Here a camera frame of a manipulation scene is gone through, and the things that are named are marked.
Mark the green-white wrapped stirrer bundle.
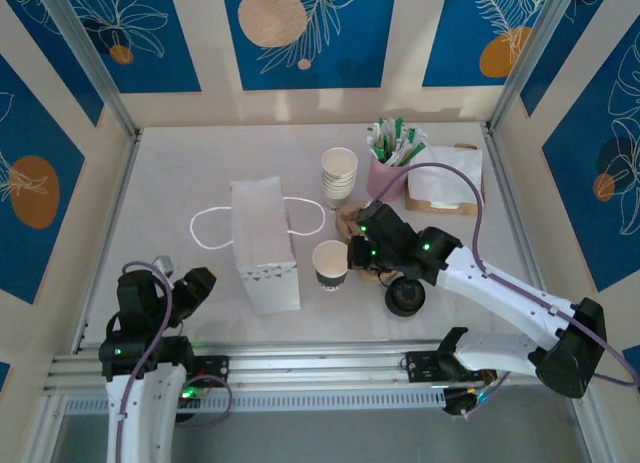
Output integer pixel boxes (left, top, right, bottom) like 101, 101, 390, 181
367, 116, 430, 167

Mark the thin purple base cable loop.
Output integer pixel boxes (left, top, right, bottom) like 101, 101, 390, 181
174, 374, 234, 430

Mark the brown pulp cup carrier stack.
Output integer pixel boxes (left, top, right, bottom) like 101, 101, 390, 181
334, 200, 401, 284

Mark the brown napkin tray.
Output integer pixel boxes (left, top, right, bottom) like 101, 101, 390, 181
404, 142, 485, 217

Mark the white paper bag with handles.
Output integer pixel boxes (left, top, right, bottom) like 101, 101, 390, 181
190, 177, 327, 317

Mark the aluminium side rail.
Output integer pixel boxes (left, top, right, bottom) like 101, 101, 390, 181
72, 127, 144, 357
482, 122, 599, 364

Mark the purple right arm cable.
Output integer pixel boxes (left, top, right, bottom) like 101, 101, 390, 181
372, 161, 640, 388

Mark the blue floral wall panel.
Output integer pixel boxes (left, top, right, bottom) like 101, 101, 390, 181
62, 0, 202, 94
0, 55, 86, 305
221, 0, 399, 91
542, 32, 640, 293
422, 0, 554, 88

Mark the stack of white paper cups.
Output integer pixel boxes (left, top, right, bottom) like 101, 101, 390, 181
320, 147, 360, 213

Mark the grey slotted cable duct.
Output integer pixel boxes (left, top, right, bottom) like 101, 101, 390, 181
62, 387, 447, 415

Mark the aluminium frame post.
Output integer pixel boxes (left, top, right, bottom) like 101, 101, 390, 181
37, 0, 144, 140
487, 0, 574, 134

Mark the paper cup with black sleeve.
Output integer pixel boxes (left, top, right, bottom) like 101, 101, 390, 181
312, 239, 350, 293

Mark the pink cylindrical holder cup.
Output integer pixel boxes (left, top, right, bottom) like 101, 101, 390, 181
366, 150, 409, 203

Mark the aluminium frame rail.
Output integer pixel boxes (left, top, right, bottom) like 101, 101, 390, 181
42, 338, 594, 399

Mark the black cup lid stack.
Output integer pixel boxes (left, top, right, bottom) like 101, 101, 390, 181
384, 276, 426, 318

